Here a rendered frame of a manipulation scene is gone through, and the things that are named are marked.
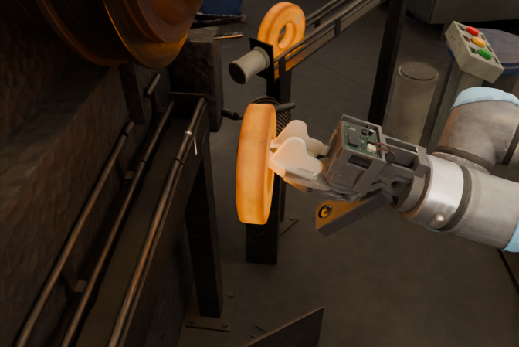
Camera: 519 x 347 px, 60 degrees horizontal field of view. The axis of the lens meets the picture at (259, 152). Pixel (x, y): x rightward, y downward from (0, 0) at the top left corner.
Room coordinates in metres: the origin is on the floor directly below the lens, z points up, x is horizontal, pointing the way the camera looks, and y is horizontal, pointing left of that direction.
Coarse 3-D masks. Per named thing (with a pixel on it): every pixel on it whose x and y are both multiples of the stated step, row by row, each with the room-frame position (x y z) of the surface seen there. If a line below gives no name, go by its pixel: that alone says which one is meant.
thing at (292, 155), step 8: (288, 144) 0.43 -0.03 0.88; (296, 144) 0.42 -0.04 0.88; (304, 144) 0.42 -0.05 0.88; (272, 152) 0.44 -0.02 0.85; (280, 152) 0.43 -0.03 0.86; (288, 152) 0.43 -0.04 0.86; (296, 152) 0.42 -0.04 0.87; (304, 152) 0.42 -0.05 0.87; (272, 160) 0.43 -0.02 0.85; (280, 160) 0.43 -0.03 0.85; (288, 160) 0.43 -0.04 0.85; (296, 160) 0.42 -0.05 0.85; (304, 160) 0.42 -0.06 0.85; (312, 160) 0.42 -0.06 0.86; (272, 168) 0.42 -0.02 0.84; (280, 168) 0.42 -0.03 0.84; (288, 168) 0.42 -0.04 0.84; (296, 168) 0.42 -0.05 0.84; (304, 168) 0.42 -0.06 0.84; (312, 168) 0.42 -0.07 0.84; (320, 168) 0.42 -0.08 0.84; (312, 176) 0.41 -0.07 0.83
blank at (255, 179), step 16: (256, 112) 0.46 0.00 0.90; (272, 112) 0.47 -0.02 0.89; (256, 128) 0.43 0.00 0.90; (272, 128) 0.47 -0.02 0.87; (240, 144) 0.41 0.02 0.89; (256, 144) 0.41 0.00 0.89; (240, 160) 0.40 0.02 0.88; (256, 160) 0.39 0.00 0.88; (240, 176) 0.38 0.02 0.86; (256, 176) 0.38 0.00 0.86; (272, 176) 0.47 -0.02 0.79; (240, 192) 0.38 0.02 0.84; (256, 192) 0.37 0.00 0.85; (272, 192) 0.47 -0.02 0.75; (240, 208) 0.37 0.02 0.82; (256, 208) 0.37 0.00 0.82
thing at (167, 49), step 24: (72, 0) 0.46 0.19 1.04; (96, 0) 0.44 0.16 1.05; (120, 0) 0.48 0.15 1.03; (72, 24) 0.47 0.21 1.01; (96, 24) 0.47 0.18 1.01; (120, 24) 0.47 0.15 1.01; (96, 48) 0.50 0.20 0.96; (120, 48) 0.47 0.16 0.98; (144, 48) 0.52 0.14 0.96; (168, 48) 0.61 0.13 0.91
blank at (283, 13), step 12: (276, 12) 1.06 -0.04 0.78; (288, 12) 1.08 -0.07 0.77; (300, 12) 1.12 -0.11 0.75; (264, 24) 1.04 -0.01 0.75; (276, 24) 1.05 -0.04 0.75; (288, 24) 1.11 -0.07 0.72; (300, 24) 1.12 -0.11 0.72; (264, 36) 1.03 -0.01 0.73; (276, 36) 1.05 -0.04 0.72; (288, 36) 1.11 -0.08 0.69; (300, 36) 1.12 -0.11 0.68; (276, 48) 1.05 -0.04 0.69; (288, 48) 1.08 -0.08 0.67
